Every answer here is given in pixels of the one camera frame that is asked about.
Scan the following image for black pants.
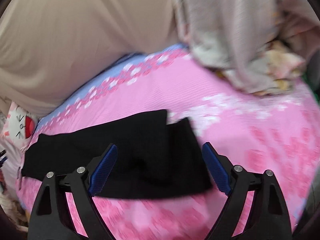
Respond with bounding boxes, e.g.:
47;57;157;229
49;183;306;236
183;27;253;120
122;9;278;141
21;109;212;199

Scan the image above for pink rose bed sheet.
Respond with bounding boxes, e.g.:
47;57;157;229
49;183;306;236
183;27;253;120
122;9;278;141
15;42;320;240

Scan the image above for cat face pillow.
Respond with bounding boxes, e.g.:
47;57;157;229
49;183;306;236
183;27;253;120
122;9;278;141
1;102;39;152

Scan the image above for floral beige blanket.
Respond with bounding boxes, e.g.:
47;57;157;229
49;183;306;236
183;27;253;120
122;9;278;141
174;0;319;96

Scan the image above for beige duvet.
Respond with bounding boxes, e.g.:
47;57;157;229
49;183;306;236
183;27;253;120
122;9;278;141
1;0;178;117

